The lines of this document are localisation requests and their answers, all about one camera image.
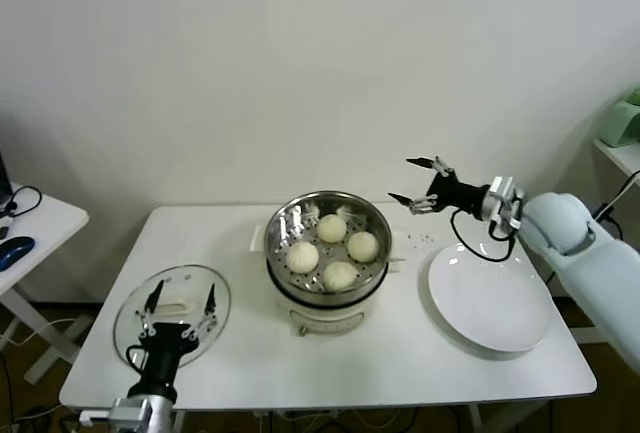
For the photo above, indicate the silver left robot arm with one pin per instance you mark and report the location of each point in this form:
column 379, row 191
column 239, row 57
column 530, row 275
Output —
column 150, row 413

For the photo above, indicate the pale green appliance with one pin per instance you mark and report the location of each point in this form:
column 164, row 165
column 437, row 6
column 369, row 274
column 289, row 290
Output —
column 617, row 123

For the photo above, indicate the white folding side table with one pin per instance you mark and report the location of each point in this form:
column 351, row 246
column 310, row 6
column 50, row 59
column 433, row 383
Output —
column 55, row 223

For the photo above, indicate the white electric pot base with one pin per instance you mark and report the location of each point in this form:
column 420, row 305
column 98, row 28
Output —
column 325, row 315

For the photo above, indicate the white round plate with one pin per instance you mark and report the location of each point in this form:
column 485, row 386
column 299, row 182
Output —
column 485, row 303

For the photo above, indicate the round glass pot lid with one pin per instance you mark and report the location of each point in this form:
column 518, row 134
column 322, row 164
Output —
column 185, row 280

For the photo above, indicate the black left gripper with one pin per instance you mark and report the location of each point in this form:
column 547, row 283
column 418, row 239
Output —
column 162, row 343

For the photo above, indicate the white table leg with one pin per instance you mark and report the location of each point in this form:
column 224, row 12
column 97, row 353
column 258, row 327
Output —
column 177, row 423
column 476, row 418

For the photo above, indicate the white steamed baozi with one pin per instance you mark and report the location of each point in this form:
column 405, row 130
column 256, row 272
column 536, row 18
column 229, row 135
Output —
column 332, row 229
column 339, row 276
column 302, row 258
column 362, row 247

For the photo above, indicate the light blue right robot arm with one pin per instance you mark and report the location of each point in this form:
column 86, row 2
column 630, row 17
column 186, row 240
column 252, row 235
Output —
column 575, row 238

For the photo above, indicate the stainless steel steamer basket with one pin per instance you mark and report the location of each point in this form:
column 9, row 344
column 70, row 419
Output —
column 290, row 223

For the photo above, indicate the blue computer mouse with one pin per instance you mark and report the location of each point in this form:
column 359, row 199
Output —
column 15, row 250

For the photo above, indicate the small black adapter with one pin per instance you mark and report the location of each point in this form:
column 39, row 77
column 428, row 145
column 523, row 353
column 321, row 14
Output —
column 4, row 232

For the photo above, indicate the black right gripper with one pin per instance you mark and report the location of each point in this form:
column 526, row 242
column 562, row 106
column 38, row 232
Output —
column 457, row 195

